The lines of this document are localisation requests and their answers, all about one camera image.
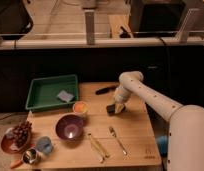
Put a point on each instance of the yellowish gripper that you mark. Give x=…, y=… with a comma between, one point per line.
x=119, y=107

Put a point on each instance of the black eraser block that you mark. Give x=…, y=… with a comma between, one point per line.
x=111, y=109

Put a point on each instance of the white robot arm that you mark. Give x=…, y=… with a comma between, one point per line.
x=186, y=122

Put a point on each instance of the green plastic tray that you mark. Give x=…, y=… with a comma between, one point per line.
x=43, y=92

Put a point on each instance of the silver fork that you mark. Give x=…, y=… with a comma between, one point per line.
x=113, y=133

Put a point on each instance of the orange cup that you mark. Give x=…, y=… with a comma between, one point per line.
x=80, y=108

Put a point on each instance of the yellow wooden tongs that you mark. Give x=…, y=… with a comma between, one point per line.
x=97, y=146

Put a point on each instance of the purple bowl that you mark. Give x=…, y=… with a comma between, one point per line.
x=69, y=127

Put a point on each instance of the blue tape roll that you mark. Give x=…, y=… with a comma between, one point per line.
x=162, y=142

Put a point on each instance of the light blue sponge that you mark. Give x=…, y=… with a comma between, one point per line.
x=65, y=96

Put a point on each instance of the blue transparent cup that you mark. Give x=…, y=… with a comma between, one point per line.
x=44, y=145

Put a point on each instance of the black box monitor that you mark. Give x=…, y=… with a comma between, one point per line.
x=155, y=18

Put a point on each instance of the bunch of dark grapes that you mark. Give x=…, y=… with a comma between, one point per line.
x=21, y=133

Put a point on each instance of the red plate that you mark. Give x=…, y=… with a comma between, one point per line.
x=9, y=147

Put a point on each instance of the metal frame post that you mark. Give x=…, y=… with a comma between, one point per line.
x=90, y=27

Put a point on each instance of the steel pot orange handle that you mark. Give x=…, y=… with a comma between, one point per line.
x=30, y=157

